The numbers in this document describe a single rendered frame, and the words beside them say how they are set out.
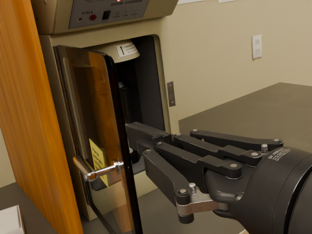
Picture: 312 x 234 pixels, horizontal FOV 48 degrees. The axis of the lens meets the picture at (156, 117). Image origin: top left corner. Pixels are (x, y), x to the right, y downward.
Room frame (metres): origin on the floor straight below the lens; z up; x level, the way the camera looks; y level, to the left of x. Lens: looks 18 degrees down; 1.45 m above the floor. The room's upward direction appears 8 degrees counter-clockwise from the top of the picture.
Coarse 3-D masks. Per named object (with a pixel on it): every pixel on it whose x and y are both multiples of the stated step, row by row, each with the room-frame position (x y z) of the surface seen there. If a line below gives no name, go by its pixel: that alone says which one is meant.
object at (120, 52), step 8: (120, 40) 0.90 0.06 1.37; (128, 40) 0.93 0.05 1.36; (88, 48) 0.89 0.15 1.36; (96, 48) 0.88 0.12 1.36; (104, 48) 0.88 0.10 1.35; (112, 48) 0.88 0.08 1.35; (120, 48) 0.89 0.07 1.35; (128, 48) 0.91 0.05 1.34; (112, 56) 0.87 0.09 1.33; (120, 56) 0.88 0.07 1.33; (128, 56) 0.89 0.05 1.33; (136, 56) 0.92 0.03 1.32
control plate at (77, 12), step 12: (84, 0) 0.73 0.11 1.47; (96, 0) 0.75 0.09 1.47; (108, 0) 0.77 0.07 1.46; (120, 0) 0.79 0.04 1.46; (132, 0) 0.81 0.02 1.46; (144, 0) 0.83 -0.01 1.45; (72, 12) 0.73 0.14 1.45; (84, 12) 0.75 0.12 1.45; (96, 12) 0.77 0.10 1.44; (120, 12) 0.81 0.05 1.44; (132, 12) 0.83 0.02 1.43; (144, 12) 0.86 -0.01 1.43; (72, 24) 0.76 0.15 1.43; (84, 24) 0.78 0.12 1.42; (96, 24) 0.80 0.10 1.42
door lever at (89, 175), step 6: (78, 156) 0.57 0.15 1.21; (78, 162) 0.55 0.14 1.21; (84, 162) 0.54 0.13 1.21; (114, 162) 0.52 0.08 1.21; (78, 168) 0.54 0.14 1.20; (84, 168) 0.52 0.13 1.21; (90, 168) 0.52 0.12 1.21; (102, 168) 0.51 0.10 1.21; (108, 168) 0.52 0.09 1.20; (114, 168) 0.52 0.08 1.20; (84, 174) 0.50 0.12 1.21; (90, 174) 0.50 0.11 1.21; (96, 174) 0.50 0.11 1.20; (102, 174) 0.51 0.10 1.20; (90, 180) 0.50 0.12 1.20
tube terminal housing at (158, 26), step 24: (120, 24) 0.87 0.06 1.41; (144, 24) 0.91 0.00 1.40; (48, 48) 0.79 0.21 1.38; (168, 48) 0.94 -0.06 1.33; (48, 72) 0.82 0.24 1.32; (168, 72) 0.94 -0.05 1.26; (168, 120) 0.96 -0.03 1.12; (72, 144) 0.77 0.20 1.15; (72, 168) 0.80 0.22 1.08; (144, 192) 0.87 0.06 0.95; (96, 216) 0.78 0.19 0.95
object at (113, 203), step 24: (72, 48) 0.63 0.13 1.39; (72, 72) 0.67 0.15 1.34; (96, 72) 0.53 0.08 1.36; (72, 96) 0.70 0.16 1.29; (96, 96) 0.55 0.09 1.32; (96, 120) 0.58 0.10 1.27; (120, 120) 0.49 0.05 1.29; (96, 144) 0.61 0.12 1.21; (120, 144) 0.48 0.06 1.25; (120, 168) 0.50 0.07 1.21; (96, 192) 0.67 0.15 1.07; (120, 192) 0.52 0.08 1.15; (120, 216) 0.54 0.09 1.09
